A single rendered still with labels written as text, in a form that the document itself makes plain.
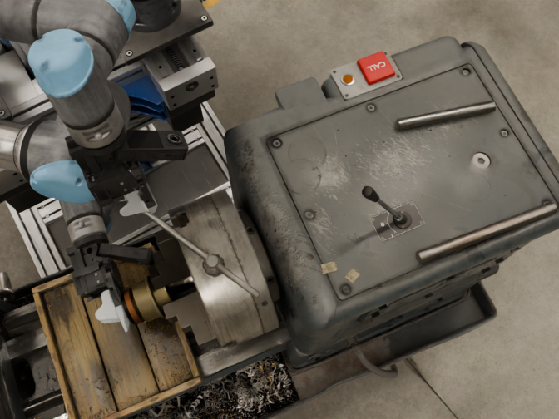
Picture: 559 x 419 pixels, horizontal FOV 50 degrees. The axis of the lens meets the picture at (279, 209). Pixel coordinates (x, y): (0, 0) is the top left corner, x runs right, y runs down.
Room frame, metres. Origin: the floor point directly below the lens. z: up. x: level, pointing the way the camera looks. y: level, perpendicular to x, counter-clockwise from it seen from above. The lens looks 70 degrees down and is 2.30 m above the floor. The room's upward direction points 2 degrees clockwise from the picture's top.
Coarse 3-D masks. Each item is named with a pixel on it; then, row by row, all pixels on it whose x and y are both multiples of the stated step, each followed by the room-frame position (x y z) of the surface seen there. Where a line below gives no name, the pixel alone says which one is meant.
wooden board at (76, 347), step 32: (32, 288) 0.29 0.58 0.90; (64, 288) 0.29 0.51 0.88; (64, 320) 0.22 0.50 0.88; (96, 320) 0.22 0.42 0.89; (160, 320) 0.23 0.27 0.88; (64, 352) 0.14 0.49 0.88; (96, 352) 0.15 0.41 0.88; (128, 352) 0.15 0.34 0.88; (160, 352) 0.15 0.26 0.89; (192, 352) 0.16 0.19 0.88; (64, 384) 0.07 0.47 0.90; (96, 384) 0.08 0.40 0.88; (128, 384) 0.08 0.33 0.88; (160, 384) 0.08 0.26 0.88; (192, 384) 0.08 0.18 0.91
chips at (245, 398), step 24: (264, 360) 0.18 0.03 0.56; (216, 384) 0.11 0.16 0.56; (240, 384) 0.11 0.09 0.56; (264, 384) 0.11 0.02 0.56; (288, 384) 0.11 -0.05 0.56; (168, 408) 0.04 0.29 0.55; (192, 408) 0.04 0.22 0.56; (216, 408) 0.04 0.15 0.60; (240, 408) 0.04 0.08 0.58; (264, 408) 0.05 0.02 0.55
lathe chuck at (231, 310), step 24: (192, 216) 0.38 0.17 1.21; (216, 216) 0.38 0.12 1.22; (192, 240) 0.32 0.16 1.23; (216, 240) 0.32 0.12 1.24; (192, 264) 0.28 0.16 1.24; (216, 288) 0.24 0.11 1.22; (240, 288) 0.24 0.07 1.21; (216, 312) 0.20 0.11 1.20; (240, 312) 0.20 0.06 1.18; (216, 336) 0.16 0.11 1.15; (240, 336) 0.16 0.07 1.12
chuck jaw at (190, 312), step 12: (180, 300) 0.23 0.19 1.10; (192, 300) 0.24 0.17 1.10; (168, 312) 0.21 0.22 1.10; (180, 312) 0.21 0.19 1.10; (192, 312) 0.21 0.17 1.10; (204, 312) 0.21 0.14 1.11; (180, 324) 0.19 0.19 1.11; (192, 324) 0.19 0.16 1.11; (204, 324) 0.19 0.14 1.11; (204, 336) 0.16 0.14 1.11
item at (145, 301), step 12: (132, 288) 0.25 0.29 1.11; (144, 288) 0.25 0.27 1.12; (168, 288) 0.27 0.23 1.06; (132, 300) 0.23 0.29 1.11; (144, 300) 0.23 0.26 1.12; (156, 300) 0.23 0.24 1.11; (168, 300) 0.23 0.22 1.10; (132, 312) 0.21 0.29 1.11; (144, 312) 0.21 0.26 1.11; (156, 312) 0.21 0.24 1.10
